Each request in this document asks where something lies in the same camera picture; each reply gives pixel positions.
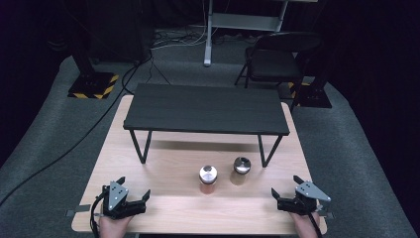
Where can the black stand with striped base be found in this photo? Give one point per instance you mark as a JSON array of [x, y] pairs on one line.
[[310, 95], [94, 84]]

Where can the glass jar with orange contents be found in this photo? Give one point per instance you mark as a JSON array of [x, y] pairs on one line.
[[208, 178]]

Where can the person's left hand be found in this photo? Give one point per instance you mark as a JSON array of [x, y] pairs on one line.
[[114, 228]]

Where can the black shelf with metal legs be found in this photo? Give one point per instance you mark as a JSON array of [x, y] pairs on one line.
[[204, 107]]

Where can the grey tape strip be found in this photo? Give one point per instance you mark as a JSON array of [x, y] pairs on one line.
[[79, 210], [327, 214]]

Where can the white desk frame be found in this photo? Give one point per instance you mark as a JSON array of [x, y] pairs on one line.
[[242, 21]]

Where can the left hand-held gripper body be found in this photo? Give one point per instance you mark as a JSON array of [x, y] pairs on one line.
[[114, 198]]

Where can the person's right hand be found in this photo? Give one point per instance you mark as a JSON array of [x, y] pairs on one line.
[[308, 226]]

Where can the glass jar with brown contents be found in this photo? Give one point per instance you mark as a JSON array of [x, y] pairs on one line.
[[241, 167]]

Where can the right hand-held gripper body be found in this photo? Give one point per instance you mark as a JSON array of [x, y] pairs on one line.
[[308, 193]]

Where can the black folding chair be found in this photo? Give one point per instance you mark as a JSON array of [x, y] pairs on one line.
[[275, 62]]

